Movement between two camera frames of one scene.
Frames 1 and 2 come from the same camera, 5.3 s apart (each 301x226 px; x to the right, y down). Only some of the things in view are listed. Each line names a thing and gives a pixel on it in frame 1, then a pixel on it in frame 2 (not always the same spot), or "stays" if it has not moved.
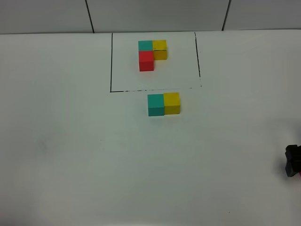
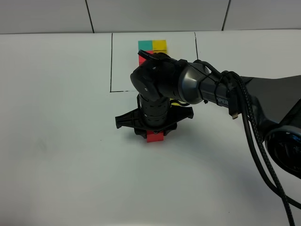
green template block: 145,45 stays
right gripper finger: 293,157 to 154,115
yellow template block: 159,47 stays
